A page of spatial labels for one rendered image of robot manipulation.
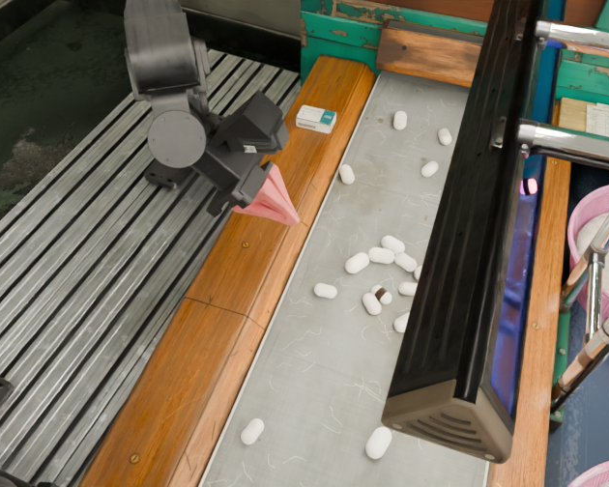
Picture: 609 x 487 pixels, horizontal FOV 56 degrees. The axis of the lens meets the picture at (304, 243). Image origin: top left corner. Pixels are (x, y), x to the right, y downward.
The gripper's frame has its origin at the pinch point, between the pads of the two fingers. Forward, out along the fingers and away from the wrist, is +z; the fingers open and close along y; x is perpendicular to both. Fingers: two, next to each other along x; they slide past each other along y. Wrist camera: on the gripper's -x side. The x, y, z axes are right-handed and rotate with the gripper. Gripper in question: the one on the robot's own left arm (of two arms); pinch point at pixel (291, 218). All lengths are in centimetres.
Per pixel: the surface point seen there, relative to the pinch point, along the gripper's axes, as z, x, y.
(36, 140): -41, 147, 73
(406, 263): 17.9, -1.9, 5.6
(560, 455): 42.0, -11.4, -11.1
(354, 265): 12.5, 2.2, 2.7
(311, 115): -0.5, 9.8, 28.1
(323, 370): 14.2, 3.4, -12.8
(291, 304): 8.8, 8.0, -5.0
